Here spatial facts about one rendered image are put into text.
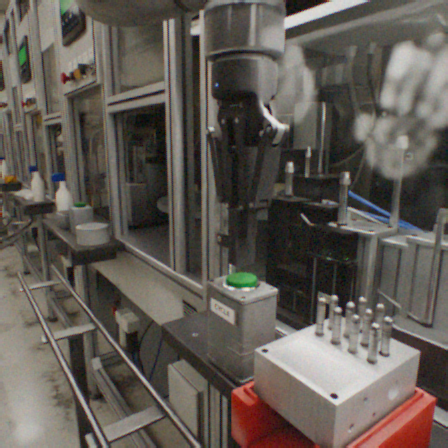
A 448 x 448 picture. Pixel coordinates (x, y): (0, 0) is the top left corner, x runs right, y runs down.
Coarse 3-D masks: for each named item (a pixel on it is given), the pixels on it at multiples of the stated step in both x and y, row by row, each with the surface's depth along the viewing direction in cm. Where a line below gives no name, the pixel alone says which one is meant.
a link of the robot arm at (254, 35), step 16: (224, 0) 37; (240, 0) 36; (256, 0) 36; (272, 0) 37; (208, 16) 38; (224, 16) 37; (240, 16) 36; (256, 16) 37; (272, 16) 37; (208, 32) 39; (224, 32) 37; (240, 32) 37; (256, 32) 37; (272, 32) 38; (208, 48) 39; (224, 48) 38; (240, 48) 37; (256, 48) 37; (272, 48) 38
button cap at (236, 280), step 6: (228, 276) 48; (234, 276) 48; (240, 276) 48; (246, 276) 48; (252, 276) 48; (228, 282) 46; (234, 282) 46; (240, 282) 46; (246, 282) 46; (252, 282) 46
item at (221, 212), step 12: (216, 108) 64; (216, 120) 65; (216, 204) 68; (216, 216) 69; (228, 216) 66; (216, 228) 69; (228, 228) 67; (216, 240) 70; (216, 252) 70; (216, 264) 71; (216, 276) 72; (216, 396) 78; (216, 408) 79; (228, 408) 75; (216, 420) 79; (228, 420) 76; (216, 432) 80; (228, 432) 76; (216, 444) 81; (228, 444) 77
